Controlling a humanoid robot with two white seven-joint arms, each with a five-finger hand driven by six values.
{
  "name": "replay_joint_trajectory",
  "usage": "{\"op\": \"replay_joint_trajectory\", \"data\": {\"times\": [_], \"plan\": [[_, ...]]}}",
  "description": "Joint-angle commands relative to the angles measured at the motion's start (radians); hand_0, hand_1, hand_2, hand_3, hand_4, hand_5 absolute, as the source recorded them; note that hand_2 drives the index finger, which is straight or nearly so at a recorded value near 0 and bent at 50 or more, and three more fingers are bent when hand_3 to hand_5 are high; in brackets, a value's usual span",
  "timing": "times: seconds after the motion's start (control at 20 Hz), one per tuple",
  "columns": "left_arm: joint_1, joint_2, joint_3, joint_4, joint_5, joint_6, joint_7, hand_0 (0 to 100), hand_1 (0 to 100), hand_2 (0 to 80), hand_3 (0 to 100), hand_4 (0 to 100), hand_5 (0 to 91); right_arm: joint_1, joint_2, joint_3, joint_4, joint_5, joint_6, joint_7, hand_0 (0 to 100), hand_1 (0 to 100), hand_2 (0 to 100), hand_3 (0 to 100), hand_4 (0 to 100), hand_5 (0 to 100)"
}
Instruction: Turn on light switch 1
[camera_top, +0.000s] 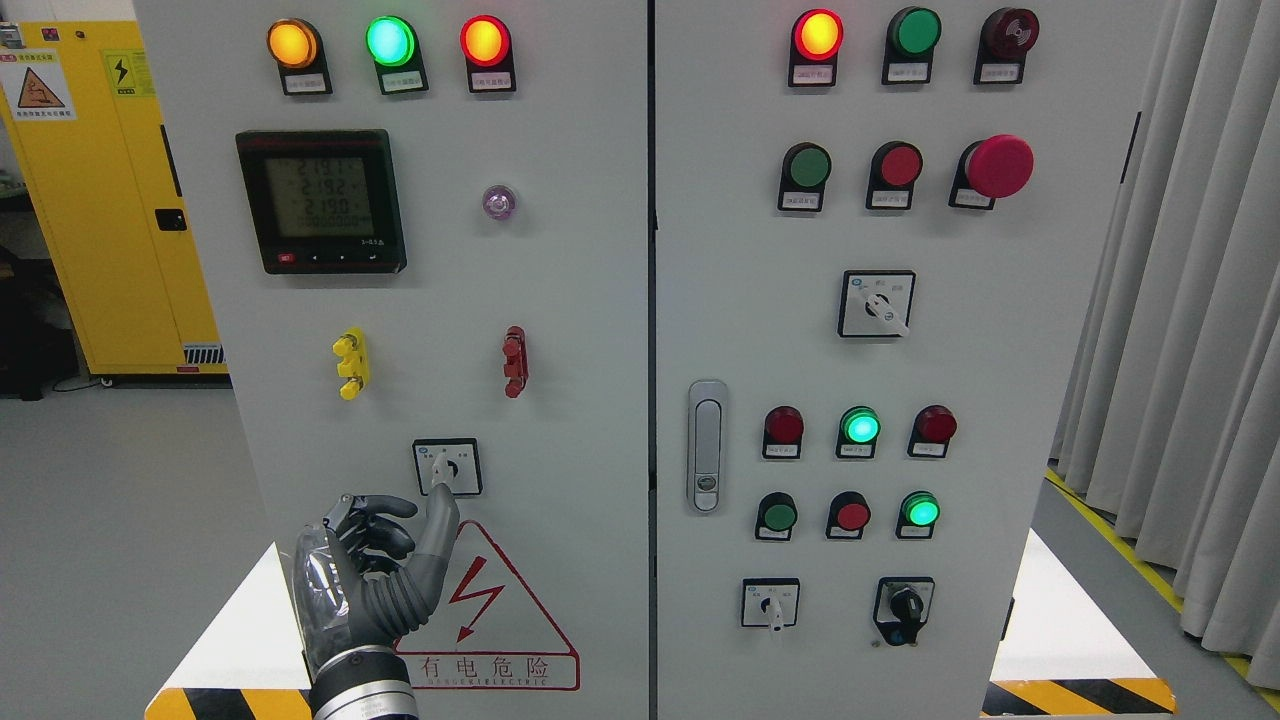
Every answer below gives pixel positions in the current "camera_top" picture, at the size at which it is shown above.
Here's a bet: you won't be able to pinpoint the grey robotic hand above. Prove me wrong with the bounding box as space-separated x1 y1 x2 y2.
291 483 460 676

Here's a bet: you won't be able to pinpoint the white rotary selector switch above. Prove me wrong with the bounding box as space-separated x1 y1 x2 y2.
740 577 801 632
412 438 483 497
837 270 916 340

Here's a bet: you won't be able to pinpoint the red electric hazard warning sticker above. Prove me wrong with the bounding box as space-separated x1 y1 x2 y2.
396 520 580 691

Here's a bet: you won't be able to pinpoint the yellow terminal connector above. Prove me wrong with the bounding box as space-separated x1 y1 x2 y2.
332 327 370 401

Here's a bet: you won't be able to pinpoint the red terminal connector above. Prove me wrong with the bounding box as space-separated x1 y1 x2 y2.
502 325 530 398

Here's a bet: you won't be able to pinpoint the black digital power meter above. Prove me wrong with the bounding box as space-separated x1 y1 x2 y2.
236 129 407 275

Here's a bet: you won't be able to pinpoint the small clear light bulb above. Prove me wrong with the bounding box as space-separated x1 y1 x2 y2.
483 184 518 222

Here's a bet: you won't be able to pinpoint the dark red indicator lamp left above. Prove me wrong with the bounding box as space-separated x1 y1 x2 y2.
762 406 805 460

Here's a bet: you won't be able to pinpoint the dark red indicator lamp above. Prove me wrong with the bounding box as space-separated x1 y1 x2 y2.
762 406 805 460
908 404 957 459

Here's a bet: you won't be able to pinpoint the grey electrical control cabinet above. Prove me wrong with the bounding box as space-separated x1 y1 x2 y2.
134 1 1172 719

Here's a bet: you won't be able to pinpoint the red push button lower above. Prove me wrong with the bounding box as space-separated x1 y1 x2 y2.
826 491 872 541

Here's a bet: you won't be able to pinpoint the red push button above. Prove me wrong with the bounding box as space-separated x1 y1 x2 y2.
826 491 872 541
865 141 923 211

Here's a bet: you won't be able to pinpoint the green lit indicator lamp middle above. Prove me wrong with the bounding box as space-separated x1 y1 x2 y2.
835 405 881 460

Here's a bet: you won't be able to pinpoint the green lit indicator lamp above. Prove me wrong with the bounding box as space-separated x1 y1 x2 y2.
835 405 881 460
365 15 429 95

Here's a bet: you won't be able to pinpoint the orange indicator lamp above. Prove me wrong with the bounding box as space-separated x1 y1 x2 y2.
268 18 332 96

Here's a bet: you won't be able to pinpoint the yellow safety storage cabinet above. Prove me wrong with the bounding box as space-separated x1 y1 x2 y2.
3 20 227 378

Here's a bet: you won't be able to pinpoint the red-orange indicator lamp left door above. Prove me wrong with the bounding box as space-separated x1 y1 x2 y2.
460 14 517 94

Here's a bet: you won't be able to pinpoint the red-orange indicator lamp door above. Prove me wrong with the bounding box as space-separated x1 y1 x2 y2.
460 14 517 94
787 8 844 88

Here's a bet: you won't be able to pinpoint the green lit push button lower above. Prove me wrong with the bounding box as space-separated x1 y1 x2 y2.
895 489 941 541

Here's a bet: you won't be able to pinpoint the dark red indicator lamp right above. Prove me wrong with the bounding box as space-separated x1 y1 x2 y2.
908 404 957 459

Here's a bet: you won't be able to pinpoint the green push button upper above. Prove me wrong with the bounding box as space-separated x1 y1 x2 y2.
777 142 832 213

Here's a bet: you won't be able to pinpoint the red push button upper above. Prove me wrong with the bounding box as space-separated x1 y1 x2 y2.
865 141 923 211

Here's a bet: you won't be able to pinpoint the white base platform hazard stripes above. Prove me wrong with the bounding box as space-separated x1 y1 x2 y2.
145 533 1178 719

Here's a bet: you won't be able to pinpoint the red-orange indicator lamp right door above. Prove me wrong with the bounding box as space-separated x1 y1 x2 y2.
787 8 844 88

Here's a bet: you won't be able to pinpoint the red emergency stop mushroom button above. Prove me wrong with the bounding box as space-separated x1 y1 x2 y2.
948 135 1036 211

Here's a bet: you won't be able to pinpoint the green unlit indicator lamp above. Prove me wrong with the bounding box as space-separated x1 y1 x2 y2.
881 6 942 86

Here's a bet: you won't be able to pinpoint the grey curtain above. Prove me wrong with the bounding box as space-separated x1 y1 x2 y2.
1053 1 1279 688

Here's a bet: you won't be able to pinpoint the dark red buzzer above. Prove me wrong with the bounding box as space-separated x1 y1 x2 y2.
973 6 1041 85

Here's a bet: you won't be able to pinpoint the silver cabinet door handle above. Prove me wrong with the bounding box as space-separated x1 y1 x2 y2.
686 380 728 512

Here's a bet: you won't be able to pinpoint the white rotary selector switch bottom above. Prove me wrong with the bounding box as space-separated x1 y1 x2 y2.
740 577 801 632

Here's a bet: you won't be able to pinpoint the black knob selector switch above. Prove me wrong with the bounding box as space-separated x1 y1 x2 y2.
873 577 936 647

